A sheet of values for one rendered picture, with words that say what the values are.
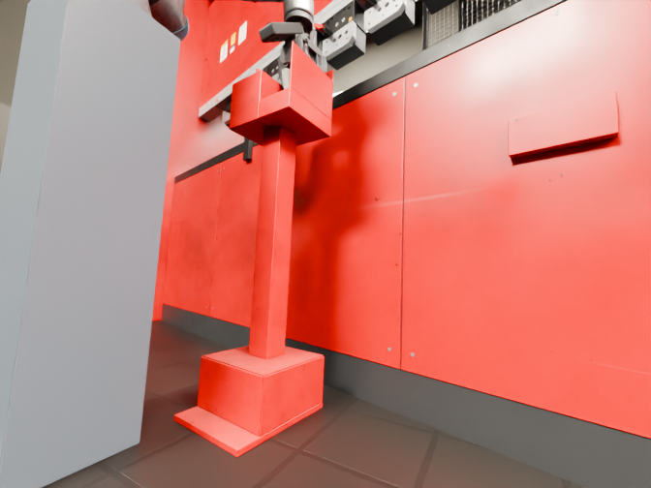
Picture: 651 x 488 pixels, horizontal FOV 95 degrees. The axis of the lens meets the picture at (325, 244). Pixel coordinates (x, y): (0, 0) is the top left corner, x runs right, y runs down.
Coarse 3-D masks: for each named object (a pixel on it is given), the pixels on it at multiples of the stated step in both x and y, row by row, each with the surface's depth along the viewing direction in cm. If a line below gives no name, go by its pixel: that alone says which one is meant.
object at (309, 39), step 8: (288, 16) 71; (296, 16) 71; (304, 16) 71; (304, 24) 73; (312, 24) 73; (304, 32) 74; (312, 32) 76; (288, 40) 71; (296, 40) 70; (304, 40) 70; (312, 40) 75; (288, 48) 72; (312, 48) 73; (280, 56) 73; (288, 56) 72; (312, 56) 74; (320, 56) 76; (288, 64) 72
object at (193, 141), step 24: (192, 0) 197; (192, 24) 197; (192, 48) 196; (192, 72) 195; (192, 96) 195; (192, 120) 194; (216, 120) 206; (192, 144) 194; (216, 144) 206; (168, 168) 182; (168, 192) 182; (168, 216) 181; (168, 240) 181
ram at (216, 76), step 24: (216, 0) 197; (240, 0) 172; (360, 0) 109; (216, 24) 193; (240, 24) 169; (264, 24) 150; (216, 48) 189; (240, 48) 166; (264, 48) 148; (216, 72) 185; (240, 72) 163
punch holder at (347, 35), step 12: (348, 12) 109; (360, 12) 111; (336, 24) 113; (348, 24) 108; (360, 24) 110; (324, 36) 117; (336, 36) 112; (348, 36) 108; (360, 36) 111; (324, 48) 116; (336, 48) 111; (348, 48) 110; (360, 48) 110; (336, 60) 116; (348, 60) 116
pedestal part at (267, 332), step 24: (264, 144) 73; (288, 144) 73; (264, 168) 72; (288, 168) 73; (264, 192) 71; (288, 192) 72; (264, 216) 70; (288, 216) 72; (264, 240) 70; (288, 240) 72; (264, 264) 69; (288, 264) 72; (264, 288) 68; (288, 288) 72; (264, 312) 67; (264, 336) 66
